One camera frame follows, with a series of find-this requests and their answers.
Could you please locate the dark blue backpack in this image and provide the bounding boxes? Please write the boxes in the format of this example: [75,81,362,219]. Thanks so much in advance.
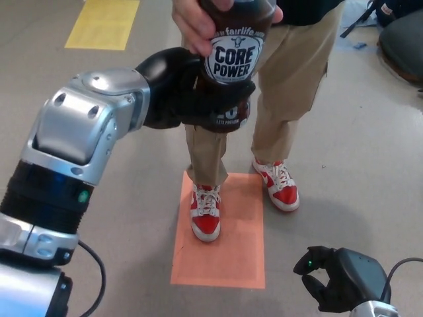
[340,0,423,39]

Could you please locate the black shirt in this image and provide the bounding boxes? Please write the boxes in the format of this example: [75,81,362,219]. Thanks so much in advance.
[274,0,346,26]

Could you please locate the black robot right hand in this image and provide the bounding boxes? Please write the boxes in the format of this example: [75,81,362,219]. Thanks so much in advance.
[293,245,393,313]

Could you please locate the person's bare right hand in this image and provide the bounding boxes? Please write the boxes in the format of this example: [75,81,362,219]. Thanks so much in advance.
[171,0,285,58]

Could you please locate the red white left sneaker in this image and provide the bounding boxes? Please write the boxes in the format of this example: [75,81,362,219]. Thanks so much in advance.
[251,158,301,213]

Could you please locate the red white sneaker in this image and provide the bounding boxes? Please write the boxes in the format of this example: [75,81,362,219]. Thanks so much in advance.
[251,158,301,213]
[190,184,222,243]

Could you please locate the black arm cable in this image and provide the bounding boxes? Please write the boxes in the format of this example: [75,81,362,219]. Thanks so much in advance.
[379,257,423,303]
[77,240,107,317]

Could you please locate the yellow floor paper sheet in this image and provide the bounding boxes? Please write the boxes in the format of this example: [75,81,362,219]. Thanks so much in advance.
[64,0,141,52]

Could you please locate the khaki cargo trousers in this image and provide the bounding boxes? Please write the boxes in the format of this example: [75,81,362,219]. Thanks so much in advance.
[184,5,341,186]

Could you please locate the grey cushioned chair seat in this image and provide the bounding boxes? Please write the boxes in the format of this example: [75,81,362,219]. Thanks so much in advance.
[377,19,423,88]

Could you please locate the orange floor paper sheet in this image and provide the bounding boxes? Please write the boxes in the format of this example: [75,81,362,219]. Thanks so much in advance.
[169,172,266,289]

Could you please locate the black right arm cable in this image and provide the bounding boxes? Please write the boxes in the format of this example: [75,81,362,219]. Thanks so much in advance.
[379,257,423,303]

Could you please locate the brown Core Power shake bottle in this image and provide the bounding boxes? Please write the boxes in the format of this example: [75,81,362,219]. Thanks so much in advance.
[180,0,277,134]

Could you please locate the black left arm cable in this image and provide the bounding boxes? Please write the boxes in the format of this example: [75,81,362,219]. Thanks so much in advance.
[77,240,107,317]

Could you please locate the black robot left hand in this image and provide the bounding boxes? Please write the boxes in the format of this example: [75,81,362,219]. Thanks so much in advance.
[134,47,258,131]

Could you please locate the red white right sneaker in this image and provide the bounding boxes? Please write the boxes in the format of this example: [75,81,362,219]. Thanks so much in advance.
[190,184,222,243]

